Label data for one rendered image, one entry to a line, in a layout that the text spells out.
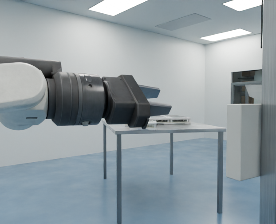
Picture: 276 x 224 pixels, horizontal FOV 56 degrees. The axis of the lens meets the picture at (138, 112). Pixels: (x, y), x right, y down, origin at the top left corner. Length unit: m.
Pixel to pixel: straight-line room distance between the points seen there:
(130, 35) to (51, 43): 1.99
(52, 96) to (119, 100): 0.10
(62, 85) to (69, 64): 5.06
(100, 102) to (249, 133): 0.66
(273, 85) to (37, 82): 0.79
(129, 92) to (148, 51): 6.27
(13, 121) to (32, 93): 0.08
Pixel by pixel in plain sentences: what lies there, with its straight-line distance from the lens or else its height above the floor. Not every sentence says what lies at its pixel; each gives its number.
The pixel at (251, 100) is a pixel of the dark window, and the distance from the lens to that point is 7.69.
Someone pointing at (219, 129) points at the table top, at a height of 0.84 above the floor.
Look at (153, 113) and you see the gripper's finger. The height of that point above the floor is 1.09.
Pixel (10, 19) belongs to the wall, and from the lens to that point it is 5.25.
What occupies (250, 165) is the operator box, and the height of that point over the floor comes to 0.89.
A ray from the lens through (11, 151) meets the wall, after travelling 5.12.
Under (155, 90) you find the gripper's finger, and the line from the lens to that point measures 0.52.
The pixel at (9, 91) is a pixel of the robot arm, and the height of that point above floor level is 1.12.
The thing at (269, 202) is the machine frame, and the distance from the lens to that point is 1.05.
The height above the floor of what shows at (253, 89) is 1.36.
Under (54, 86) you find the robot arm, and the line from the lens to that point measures 0.41.
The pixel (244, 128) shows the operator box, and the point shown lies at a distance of 0.95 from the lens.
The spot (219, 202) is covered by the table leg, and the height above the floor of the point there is 0.11.
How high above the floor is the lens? 1.11
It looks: 2 degrees down
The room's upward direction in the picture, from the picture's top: straight up
